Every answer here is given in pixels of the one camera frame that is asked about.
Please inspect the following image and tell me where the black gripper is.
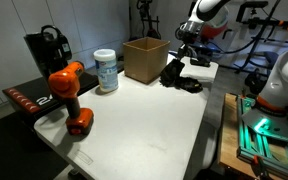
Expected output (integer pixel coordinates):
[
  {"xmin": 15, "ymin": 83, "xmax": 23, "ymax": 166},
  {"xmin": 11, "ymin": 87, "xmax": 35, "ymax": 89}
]
[{"xmin": 177, "ymin": 21, "xmax": 203, "ymax": 62}]

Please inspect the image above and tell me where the black glove with olive trim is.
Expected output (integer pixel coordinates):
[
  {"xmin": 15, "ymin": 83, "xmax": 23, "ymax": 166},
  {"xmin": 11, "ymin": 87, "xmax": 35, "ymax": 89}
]
[{"xmin": 189, "ymin": 57, "xmax": 212, "ymax": 68}]

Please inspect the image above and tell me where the white clipboard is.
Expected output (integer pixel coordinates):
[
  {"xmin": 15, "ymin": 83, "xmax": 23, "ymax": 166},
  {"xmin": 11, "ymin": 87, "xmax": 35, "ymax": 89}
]
[{"xmin": 166, "ymin": 52, "xmax": 178, "ymax": 69}]

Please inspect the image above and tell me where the grey weight plate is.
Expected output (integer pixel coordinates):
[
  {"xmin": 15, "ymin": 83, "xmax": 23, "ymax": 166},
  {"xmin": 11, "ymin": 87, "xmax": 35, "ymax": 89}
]
[{"xmin": 174, "ymin": 26, "xmax": 185, "ymax": 42}]

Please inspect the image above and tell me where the black exercise bike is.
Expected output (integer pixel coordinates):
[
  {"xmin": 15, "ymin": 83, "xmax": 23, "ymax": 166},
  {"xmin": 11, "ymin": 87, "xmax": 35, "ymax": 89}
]
[{"xmin": 135, "ymin": 0, "xmax": 162, "ymax": 40}]

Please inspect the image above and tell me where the red exercise ball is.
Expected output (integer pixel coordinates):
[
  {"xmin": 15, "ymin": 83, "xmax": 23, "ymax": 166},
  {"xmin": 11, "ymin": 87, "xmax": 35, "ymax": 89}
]
[{"xmin": 200, "ymin": 6, "xmax": 230, "ymax": 41}]

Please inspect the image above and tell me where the brown cardboard box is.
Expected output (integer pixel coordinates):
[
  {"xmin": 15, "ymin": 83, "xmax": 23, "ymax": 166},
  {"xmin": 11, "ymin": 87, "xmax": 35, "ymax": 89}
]
[{"xmin": 122, "ymin": 36, "xmax": 171, "ymax": 85}]

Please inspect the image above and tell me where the black bag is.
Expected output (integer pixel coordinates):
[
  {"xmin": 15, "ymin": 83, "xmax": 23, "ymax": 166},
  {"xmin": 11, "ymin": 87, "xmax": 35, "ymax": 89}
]
[{"xmin": 243, "ymin": 68, "xmax": 268, "ymax": 96}]

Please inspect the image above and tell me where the white wipes canister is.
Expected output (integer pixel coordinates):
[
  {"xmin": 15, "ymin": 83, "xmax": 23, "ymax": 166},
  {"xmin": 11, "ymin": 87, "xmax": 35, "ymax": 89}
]
[{"xmin": 93, "ymin": 48, "xmax": 120, "ymax": 94}]

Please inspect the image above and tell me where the blue padded seat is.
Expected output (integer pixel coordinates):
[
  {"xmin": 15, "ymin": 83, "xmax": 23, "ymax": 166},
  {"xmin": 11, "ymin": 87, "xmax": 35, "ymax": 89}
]
[{"xmin": 263, "ymin": 50, "xmax": 282, "ymax": 69}]

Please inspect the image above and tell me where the wooden platform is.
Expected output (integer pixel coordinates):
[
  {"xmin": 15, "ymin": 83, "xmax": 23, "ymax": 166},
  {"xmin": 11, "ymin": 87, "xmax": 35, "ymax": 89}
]
[{"xmin": 217, "ymin": 92, "xmax": 288, "ymax": 180}]

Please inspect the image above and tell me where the orange clamp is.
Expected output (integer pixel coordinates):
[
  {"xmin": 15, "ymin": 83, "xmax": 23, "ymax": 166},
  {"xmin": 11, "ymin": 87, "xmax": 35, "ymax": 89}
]
[{"xmin": 250, "ymin": 153, "xmax": 263, "ymax": 174}]

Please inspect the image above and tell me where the black platform with red stripes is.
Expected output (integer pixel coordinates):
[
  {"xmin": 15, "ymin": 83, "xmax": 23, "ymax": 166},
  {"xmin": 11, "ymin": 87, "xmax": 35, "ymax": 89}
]
[{"xmin": 2, "ymin": 71, "xmax": 100, "ymax": 126}]

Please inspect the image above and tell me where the black table caster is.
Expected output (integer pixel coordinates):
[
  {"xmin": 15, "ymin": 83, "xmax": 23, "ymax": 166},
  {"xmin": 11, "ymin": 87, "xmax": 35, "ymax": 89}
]
[{"xmin": 67, "ymin": 168, "xmax": 82, "ymax": 178}]

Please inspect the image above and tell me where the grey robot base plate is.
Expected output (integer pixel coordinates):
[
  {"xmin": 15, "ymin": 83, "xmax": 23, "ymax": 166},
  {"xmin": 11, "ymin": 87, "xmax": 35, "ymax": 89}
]
[{"xmin": 241, "ymin": 105, "xmax": 288, "ymax": 143}]

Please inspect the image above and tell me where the orange cordless drill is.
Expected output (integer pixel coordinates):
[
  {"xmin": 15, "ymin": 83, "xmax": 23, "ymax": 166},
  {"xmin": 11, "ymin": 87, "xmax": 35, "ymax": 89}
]
[{"xmin": 47, "ymin": 60, "xmax": 95, "ymax": 136}]

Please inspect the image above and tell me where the black machine with handle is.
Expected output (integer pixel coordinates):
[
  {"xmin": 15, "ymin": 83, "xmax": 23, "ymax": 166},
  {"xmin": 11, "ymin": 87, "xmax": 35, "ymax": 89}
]
[{"xmin": 23, "ymin": 24, "xmax": 73, "ymax": 79}]

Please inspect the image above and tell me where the aluminium frame with green light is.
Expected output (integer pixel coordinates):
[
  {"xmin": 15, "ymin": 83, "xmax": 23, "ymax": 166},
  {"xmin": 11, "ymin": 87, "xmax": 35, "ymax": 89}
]
[{"xmin": 235, "ymin": 94, "xmax": 288, "ymax": 180}]

